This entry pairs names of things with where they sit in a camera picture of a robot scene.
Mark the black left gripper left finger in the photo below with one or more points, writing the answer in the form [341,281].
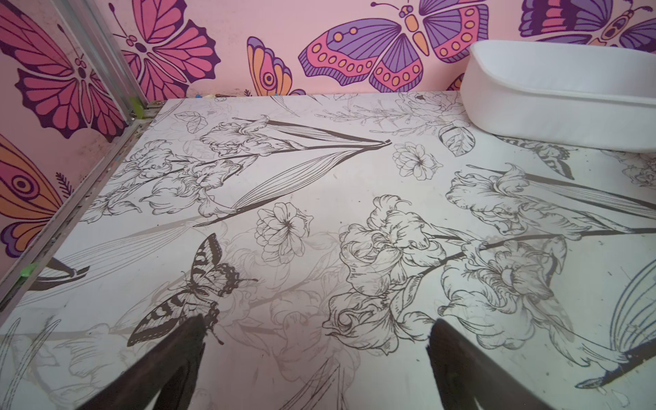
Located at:
[165,377]

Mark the white storage box rear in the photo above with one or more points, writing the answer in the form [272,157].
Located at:
[569,94]

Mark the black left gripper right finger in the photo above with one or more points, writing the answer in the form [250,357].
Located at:
[468,379]

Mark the aluminium frame post left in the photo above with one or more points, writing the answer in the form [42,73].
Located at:
[88,26]

